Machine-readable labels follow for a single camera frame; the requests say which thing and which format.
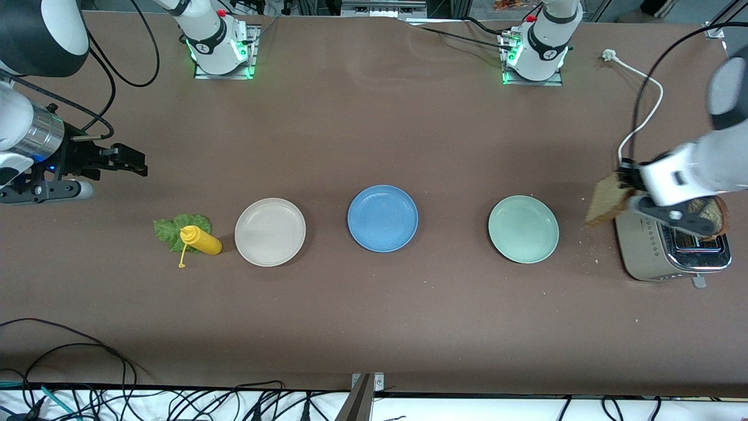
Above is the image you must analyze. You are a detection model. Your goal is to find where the brown bread slice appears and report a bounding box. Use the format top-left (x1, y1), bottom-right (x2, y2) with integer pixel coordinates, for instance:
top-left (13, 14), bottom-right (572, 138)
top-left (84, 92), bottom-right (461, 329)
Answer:
top-left (584, 172), bottom-right (633, 229)
top-left (690, 196), bottom-right (730, 241)

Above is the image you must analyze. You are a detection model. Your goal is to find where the green lettuce leaf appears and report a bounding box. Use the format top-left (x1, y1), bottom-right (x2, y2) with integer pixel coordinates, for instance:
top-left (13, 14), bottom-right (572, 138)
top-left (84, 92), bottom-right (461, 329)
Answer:
top-left (153, 213), bottom-right (212, 253)

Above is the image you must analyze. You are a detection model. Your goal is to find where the green round plate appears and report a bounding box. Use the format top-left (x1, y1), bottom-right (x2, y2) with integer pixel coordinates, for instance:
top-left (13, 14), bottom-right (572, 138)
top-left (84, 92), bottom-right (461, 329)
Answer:
top-left (488, 195), bottom-right (560, 264)

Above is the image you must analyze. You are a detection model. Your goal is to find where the beige round plate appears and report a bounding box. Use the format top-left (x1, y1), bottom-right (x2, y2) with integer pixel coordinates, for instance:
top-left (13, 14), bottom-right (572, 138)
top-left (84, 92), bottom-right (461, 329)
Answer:
top-left (234, 198), bottom-right (307, 267)

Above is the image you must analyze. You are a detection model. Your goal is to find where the blue round plate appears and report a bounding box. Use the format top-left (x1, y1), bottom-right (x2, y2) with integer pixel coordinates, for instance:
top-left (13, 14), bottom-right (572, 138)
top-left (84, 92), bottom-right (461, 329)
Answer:
top-left (347, 185), bottom-right (419, 253)

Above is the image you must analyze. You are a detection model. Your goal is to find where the beige chrome toaster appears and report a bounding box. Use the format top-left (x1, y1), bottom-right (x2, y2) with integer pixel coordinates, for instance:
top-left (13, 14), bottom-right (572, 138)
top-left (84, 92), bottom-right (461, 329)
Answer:
top-left (614, 196), bottom-right (733, 289)

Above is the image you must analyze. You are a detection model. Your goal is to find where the yellow mustard squeeze bottle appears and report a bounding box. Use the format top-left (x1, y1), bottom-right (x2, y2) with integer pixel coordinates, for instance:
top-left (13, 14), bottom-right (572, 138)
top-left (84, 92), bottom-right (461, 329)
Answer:
top-left (178, 225), bottom-right (223, 269)

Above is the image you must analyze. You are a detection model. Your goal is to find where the grey power strip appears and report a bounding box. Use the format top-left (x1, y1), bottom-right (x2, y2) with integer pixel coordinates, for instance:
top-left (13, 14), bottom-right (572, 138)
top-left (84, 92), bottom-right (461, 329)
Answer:
top-left (341, 0), bottom-right (405, 17)

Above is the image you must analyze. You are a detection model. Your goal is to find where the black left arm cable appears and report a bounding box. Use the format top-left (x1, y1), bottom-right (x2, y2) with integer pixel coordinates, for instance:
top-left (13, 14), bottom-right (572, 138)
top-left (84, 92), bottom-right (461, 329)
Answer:
top-left (630, 22), bottom-right (748, 161)

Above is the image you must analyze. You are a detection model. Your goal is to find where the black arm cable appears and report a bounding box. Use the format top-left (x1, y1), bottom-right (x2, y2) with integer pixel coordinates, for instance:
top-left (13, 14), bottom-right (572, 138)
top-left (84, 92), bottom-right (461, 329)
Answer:
top-left (0, 0), bottom-right (161, 141)
top-left (630, 22), bottom-right (748, 161)

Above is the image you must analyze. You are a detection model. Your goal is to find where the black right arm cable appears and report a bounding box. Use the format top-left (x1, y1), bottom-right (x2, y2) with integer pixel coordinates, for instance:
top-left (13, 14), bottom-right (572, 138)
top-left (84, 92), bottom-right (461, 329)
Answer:
top-left (0, 0), bottom-right (161, 141)

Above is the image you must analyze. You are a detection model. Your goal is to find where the white toaster power cable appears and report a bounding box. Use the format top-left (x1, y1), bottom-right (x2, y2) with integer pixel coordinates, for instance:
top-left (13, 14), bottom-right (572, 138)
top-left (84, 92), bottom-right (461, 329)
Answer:
top-left (602, 50), bottom-right (665, 167)

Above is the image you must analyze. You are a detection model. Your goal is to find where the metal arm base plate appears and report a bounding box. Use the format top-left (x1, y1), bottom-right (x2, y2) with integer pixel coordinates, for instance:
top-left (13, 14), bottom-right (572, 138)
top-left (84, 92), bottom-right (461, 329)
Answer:
top-left (500, 29), bottom-right (565, 87)
top-left (193, 23), bottom-right (261, 81)

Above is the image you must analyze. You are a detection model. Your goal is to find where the aluminium frame bar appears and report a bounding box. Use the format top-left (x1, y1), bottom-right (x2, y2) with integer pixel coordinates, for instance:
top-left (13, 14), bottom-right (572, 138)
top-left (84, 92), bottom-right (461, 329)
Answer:
top-left (704, 0), bottom-right (748, 39)

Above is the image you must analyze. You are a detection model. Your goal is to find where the black looped floor cable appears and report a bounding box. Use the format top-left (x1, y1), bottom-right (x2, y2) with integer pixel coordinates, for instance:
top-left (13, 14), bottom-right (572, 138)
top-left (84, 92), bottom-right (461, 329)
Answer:
top-left (0, 318), bottom-right (138, 421)

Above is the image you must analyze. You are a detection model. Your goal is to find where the black cable on tabletop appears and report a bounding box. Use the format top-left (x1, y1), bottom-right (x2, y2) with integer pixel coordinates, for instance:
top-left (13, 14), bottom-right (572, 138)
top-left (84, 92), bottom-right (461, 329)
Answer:
top-left (418, 16), bottom-right (509, 49)

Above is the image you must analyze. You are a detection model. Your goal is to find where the teal cable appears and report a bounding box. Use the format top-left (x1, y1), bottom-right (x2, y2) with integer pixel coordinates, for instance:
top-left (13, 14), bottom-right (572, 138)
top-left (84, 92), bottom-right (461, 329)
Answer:
top-left (0, 380), bottom-right (79, 421)

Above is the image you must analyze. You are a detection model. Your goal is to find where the grey metal table bracket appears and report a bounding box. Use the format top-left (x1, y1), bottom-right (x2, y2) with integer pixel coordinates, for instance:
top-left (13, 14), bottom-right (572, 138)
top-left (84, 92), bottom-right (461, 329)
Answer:
top-left (334, 372), bottom-right (385, 421)

